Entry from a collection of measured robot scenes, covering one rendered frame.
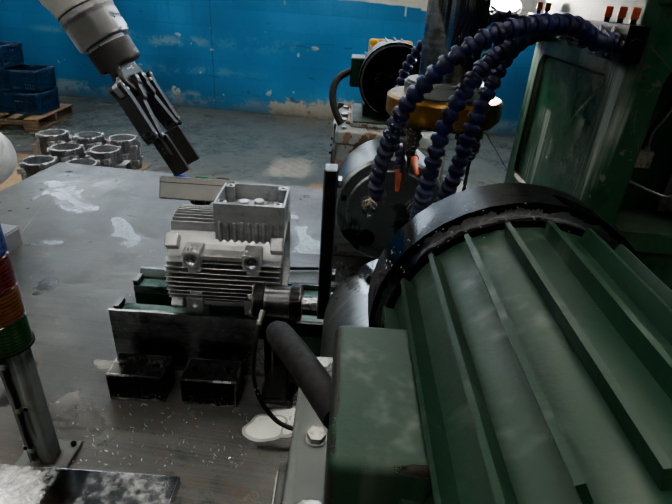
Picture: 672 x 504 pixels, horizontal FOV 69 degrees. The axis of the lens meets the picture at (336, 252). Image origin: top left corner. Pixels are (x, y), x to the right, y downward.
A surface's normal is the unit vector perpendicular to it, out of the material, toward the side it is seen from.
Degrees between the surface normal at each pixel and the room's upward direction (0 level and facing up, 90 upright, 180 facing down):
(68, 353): 0
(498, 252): 22
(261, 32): 90
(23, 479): 0
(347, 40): 90
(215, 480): 0
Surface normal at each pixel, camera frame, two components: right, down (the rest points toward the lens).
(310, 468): 0.06, -0.88
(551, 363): -0.32, -0.84
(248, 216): -0.01, 0.47
